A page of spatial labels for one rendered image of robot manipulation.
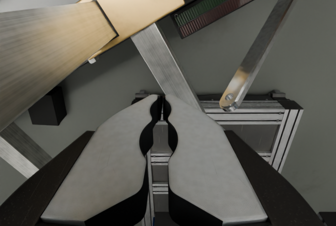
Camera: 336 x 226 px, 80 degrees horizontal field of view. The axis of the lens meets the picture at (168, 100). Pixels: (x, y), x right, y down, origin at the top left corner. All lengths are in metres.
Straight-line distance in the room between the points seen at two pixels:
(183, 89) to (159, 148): 0.93
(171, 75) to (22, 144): 0.24
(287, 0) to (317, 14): 1.11
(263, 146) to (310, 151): 0.55
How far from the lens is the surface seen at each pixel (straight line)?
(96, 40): 0.17
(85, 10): 0.18
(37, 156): 0.37
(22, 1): 0.54
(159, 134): 1.09
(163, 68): 0.23
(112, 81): 1.21
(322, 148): 1.78
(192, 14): 0.37
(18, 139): 0.36
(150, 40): 0.22
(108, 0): 0.21
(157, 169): 1.27
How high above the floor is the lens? 1.07
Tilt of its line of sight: 62 degrees down
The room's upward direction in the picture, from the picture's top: 180 degrees counter-clockwise
